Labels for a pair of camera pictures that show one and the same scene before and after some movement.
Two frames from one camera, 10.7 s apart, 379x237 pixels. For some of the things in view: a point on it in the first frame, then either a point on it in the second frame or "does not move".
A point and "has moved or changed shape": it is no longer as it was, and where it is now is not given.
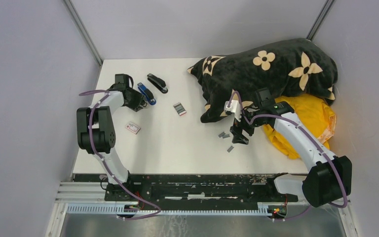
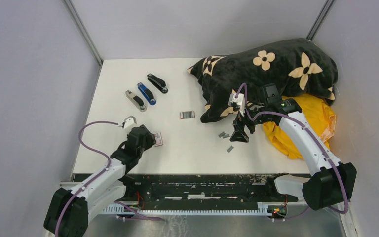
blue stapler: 147,93 does not move
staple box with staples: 180,109 to 185,114
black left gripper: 139,98 to 150,140
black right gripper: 237,129 does not move
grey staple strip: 230,149 does not move
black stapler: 159,83 does not move
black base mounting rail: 193,188 does not move
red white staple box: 133,128 has moved or changed shape
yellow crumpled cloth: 319,115 does not move
